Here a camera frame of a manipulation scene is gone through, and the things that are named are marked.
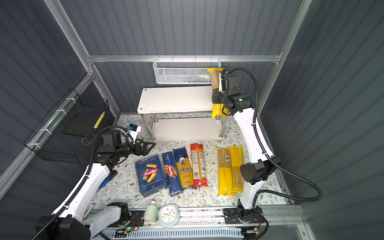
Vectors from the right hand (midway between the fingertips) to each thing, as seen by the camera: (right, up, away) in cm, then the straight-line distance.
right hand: (219, 93), depth 74 cm
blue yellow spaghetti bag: (-19, -42, +14) cm, 48 cm away
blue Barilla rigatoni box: (-36, -44, +6) cm, 57 cm away
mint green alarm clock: (-25, -60, -2) cm, 65 cm away
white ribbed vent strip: (-24, -68, -4) cm, 72 cm away
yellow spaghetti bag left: (+6, -43, +12) cm, 45 cm away
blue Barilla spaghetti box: (-25, -44, +10) cm, 52 cm away
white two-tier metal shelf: (-24, -6, +45) cm, 51 cm away
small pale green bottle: (-33, -57, -5) cm, 66 cm away
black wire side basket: (-77, -20, -4) cm, 79 cm away
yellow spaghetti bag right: (+15, -36, +20) cm, 44 cm away
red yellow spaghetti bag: (-10, -40, +14) cm, 44 cm away
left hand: (-37, -25, +4) cm, 45 cm away
